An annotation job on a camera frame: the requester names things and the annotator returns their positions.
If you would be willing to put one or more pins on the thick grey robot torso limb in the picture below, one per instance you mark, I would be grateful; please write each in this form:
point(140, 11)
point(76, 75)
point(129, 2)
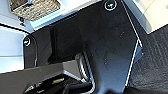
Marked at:
point(40, 75)

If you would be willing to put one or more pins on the white wardrobe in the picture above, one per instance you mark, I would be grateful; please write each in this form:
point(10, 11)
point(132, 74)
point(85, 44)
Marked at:
point(71, 11)

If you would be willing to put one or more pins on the woven wicker basket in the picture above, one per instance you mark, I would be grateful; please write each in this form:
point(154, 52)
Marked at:
point(33, 8)

